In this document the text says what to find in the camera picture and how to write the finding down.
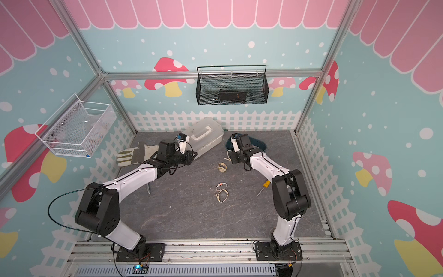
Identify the white orange watch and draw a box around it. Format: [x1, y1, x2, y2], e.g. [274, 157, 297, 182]
[216, 182, 227, 191]

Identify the beige watch lowest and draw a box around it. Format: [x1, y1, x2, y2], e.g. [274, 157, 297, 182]
[215, 189, 229, 203]

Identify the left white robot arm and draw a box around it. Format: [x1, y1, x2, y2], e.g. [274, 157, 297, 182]
[75, 133, 197, 250]

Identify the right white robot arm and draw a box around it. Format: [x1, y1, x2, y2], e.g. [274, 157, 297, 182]
[228, 133, 311, 260]

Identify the dark teal storage bin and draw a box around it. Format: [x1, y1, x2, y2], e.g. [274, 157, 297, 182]
[225, 137, 268, 151]

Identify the grey work glove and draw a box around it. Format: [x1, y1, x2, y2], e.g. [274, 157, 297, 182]
[117, 142, 159, 167]

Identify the white translucent lidded toolbox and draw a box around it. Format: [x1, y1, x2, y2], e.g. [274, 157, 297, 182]
[182, 118, 224, 159]

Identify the black item in basket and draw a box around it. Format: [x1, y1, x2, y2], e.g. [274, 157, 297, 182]
[218, 90, 248, 103]

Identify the small green circuit board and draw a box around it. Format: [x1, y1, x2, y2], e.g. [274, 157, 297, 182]
[132, 265, 149, 275]

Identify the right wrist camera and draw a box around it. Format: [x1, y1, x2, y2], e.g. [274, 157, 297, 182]
[231, 137, 240, 152]

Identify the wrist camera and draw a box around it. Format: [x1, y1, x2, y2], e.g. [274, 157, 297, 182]
[231, 137, 240, 152]
[176, 133, 189, 154]

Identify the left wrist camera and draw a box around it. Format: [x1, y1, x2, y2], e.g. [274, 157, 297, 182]
[176, 133, 189, 154]

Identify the yellow handled screwdriver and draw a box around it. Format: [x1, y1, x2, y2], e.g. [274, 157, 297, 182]
[256, 180, 271, 197]

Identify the black mesh wall basket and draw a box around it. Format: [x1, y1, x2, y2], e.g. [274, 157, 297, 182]
[196, 65, 269, 106]

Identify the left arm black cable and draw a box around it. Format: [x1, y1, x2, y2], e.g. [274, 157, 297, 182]
[47, 188, 101, 234]

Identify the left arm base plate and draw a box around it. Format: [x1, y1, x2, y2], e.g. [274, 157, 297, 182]
[116, 243, 166, 263]

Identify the white wire wall basket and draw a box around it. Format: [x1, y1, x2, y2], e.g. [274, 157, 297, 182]
[35, 94, 117, 158]

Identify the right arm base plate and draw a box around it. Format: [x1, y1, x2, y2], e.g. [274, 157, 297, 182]
[253, 241, 303, 262]

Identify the grey cable duct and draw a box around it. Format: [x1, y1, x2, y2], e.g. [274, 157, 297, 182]
[69, 263, 277, 277]

